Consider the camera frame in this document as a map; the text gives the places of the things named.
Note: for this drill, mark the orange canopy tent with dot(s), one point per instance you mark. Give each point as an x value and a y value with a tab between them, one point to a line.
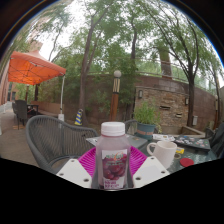
31	68

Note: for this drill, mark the black jacket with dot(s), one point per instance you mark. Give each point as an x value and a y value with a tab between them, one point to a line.
218	140

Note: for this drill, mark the leaning grey-trunked tree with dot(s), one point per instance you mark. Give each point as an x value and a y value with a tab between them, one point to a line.
83	90

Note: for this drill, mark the globe-topped lamp post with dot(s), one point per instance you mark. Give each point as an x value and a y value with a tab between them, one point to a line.
115	96

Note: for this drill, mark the white ceramic mug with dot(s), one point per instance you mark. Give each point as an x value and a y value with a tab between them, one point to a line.
165	153

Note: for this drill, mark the flat round red coaster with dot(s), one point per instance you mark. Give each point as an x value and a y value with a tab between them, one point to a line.
186	162

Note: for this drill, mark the black laptop with stickers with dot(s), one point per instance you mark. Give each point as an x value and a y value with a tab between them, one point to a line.
193	142

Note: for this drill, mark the wooden bench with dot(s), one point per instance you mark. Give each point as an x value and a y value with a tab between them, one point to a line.
48	108

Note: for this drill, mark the blue yellow striped cone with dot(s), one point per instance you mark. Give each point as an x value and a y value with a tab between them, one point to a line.
78	118

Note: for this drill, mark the small yellow card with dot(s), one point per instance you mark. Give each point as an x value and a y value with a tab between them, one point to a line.
180	150

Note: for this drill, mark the green plant in teal pot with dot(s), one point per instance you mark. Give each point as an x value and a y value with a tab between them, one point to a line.
146	120

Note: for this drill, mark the pink juice bottle white cap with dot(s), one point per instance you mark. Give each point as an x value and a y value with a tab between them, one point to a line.
112	156

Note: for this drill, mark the white printed card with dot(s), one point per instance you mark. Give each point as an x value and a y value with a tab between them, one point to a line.
163	137

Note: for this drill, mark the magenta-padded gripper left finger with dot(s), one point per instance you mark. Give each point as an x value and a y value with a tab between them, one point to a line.
75	173

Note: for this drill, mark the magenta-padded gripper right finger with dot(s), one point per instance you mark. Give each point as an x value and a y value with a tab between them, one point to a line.
150	171

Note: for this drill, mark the grey laptop with stickers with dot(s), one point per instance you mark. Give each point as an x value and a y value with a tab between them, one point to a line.
136	141

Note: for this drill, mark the dark-trunked tree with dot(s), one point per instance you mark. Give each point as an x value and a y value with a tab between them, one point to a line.
191	96

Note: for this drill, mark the group of dark chairs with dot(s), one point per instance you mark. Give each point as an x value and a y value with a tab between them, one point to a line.
21	111

